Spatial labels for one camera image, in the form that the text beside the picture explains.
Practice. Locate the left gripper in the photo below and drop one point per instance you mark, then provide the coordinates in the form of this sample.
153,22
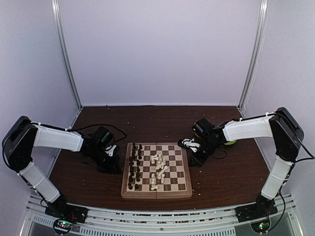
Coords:
110,168

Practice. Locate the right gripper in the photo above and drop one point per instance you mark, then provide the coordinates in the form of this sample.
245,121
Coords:
199,162

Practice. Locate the wooden chess board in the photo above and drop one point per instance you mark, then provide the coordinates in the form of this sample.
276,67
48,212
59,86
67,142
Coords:
177,177

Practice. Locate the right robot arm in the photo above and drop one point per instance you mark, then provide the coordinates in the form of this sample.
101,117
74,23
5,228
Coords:
277,134

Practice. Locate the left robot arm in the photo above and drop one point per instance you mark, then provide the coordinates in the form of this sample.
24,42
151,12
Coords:
27,140

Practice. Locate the black chess pieces row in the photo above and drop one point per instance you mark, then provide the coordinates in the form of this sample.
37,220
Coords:
135,168

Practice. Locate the white chess pieces pile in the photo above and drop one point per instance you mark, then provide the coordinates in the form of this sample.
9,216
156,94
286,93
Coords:
158,177

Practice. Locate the green plastic plate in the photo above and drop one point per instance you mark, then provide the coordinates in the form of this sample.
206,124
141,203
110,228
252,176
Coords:
229,143

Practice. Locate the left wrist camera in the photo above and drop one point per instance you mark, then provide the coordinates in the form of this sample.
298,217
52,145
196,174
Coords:
112,150

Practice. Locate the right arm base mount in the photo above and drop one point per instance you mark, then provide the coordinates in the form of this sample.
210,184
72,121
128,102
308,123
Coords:
258,214

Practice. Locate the aluminium front rail frame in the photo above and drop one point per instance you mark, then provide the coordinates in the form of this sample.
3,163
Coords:
220,221

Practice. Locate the right aluminium corner post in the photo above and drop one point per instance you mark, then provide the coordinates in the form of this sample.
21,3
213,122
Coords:
257,46

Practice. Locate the aluminium corner post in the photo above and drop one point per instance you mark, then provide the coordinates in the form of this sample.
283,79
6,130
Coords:
257,46
64,53

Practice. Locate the left aluminium corner post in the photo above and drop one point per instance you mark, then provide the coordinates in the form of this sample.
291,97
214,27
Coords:
64,53

